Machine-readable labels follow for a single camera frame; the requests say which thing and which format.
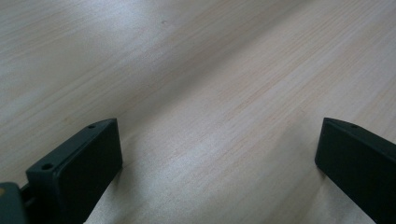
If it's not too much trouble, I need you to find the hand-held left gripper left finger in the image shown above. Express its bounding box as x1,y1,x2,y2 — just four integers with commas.
25,118,124,224

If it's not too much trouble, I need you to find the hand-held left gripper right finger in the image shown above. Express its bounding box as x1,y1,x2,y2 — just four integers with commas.
314,117,396,224

